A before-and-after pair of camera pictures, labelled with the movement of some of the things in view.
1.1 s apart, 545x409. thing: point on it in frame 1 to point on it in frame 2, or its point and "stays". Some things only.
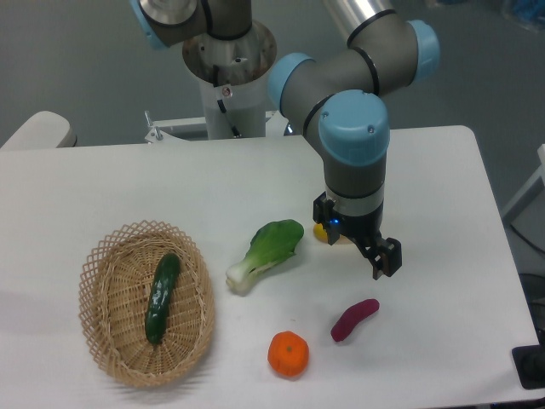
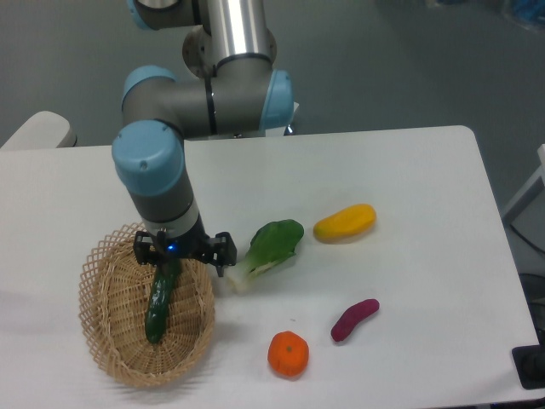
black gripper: (386, 259) to (198, 244)
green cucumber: (157, 308) stays
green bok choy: (271, 244) stays
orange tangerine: (288, 353) stays
